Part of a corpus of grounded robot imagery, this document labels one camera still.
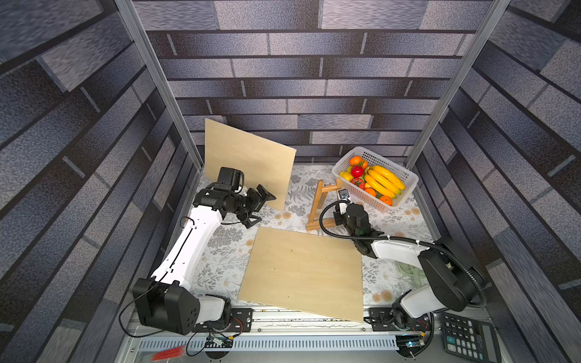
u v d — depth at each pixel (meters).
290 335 0.73
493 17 0.71
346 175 1.07
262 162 0.91
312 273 0.83
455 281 0.44
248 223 0.71
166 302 0.39
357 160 1.10
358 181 1.04
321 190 0.81
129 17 0.70
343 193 0.76
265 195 0.67
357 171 1.05
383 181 1.01
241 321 0.74
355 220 0.68
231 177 0.60
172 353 0.69
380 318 0.73
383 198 0.99
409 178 1.04
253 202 0.67
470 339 0.69
